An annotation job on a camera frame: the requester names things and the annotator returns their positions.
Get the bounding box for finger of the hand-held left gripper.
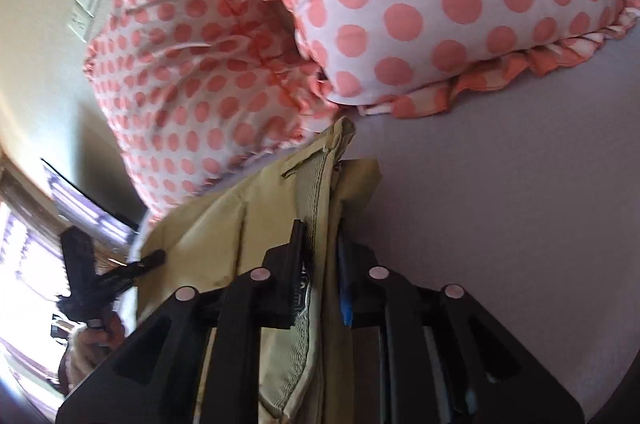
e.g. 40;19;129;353
102;248;167;294

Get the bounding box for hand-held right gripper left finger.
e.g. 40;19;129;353
56;219;308;424

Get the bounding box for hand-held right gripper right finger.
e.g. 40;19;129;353
336;231;585;424

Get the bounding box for khaki pants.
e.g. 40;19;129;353
132;115;382;424

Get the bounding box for person's left hand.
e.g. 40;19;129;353
59;311;128;397

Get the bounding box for bright window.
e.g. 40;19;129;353
0;199;68;405

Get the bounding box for black flat screen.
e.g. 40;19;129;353
40;158;142;251

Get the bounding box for lavender bed sheet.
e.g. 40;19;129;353
345;7;640;424

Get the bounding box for large pink polka dot pillow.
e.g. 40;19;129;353
227;0;640;120

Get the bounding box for white wall light switch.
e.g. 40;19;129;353
67;0;108;48

